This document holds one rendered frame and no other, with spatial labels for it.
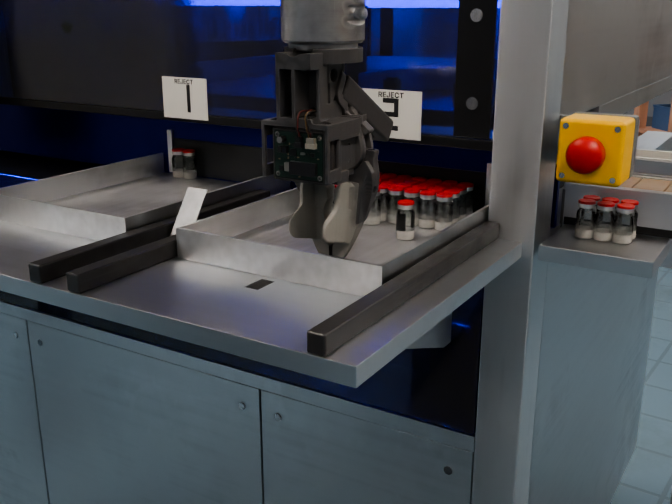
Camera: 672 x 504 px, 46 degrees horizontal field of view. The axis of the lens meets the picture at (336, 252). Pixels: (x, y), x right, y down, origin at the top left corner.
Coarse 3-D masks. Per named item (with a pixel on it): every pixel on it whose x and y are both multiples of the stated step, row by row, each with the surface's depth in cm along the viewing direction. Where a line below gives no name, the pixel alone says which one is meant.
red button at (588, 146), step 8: (584, 136) 87; (576, 144) 86; (584, 144) 85; (592, 144) 85; (600, 144) 86; (568, 152) 86; (576, 152) 86; (584, 152) 85; (592, 152) 85; (600, 152) 85; (568, 160) 87; (576, 160) 86; (584, 160) 85; (592, 160) 85; (600, 160) 85; (576, 168) 86; (584, 168) 86; (592, 168) 86
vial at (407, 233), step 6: (402, 210) 94; (408, 210) 94; (402, 216) 94; (408, 216) 94; (414, 216) 95; (396, 222) 95; (402, 222) 94; (408, 222) 94; (414, 222) 95; (396, 228) 95; (402, 228) 95; (408, 228) 95; (414, 228) 95; (396, 234) 96; (402, 234) 95; (408, 234) 95
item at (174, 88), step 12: (168, 84) 118; (180, 84) 116; (192, 84) 115; (204, 84) 114; (168, 96) 118; (180, 96) 117; (192, 96) 116; (204, 96) 115; (168, 108) 119; (180, 108) 118; (192, 108) 116; (204, 108) 115; (204, 120) 116
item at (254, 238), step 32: (288, 192) 106; (192, 224) 90; (224, 224) 95; (256, 224) 101; (288, 224) 102; (384, 224) 102; (480, 224) 96; (192, 256) 88; (224, 256) 86; (256, 256) 83; (288, 256) 81; (320, 256) 79; (352, 256) 89; (384, 256) 89; (416, 256) 82; (352, 288) 78
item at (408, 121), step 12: (372, 96) 101; (384, 96) 100; (396, 96) 99; (408, 96) 98; (420, 96) 97; (384, 108) 100; (408, 108) 98; (420, 108) 98; (396, 120) 100; (408, 120) 99; (420, 120) 98; (396, 132) 100; (408, 132) 99; (420, 132) 98
